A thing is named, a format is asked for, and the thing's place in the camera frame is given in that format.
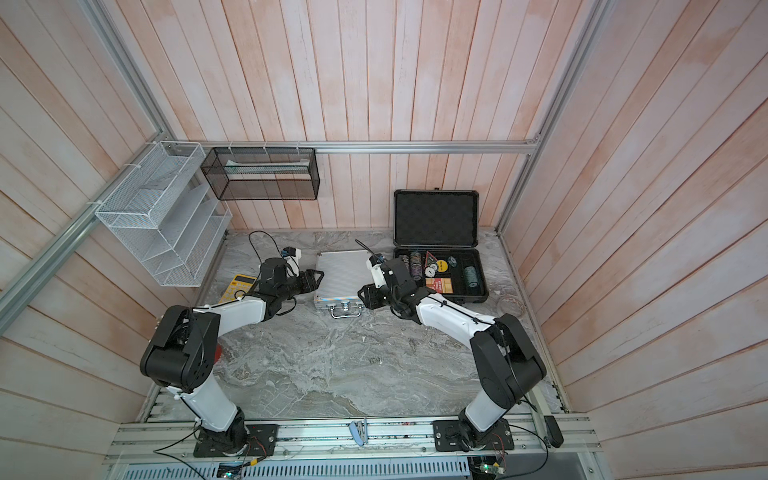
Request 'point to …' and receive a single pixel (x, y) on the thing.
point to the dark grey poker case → (436, 234)
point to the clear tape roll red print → (510, 304)
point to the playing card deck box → (440, 285)
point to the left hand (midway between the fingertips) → (319, 277)
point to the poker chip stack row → (414, 263)
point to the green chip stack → (470, 276)
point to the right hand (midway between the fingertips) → (364, 290)
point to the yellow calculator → (239, 282)
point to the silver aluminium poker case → (344, 273)
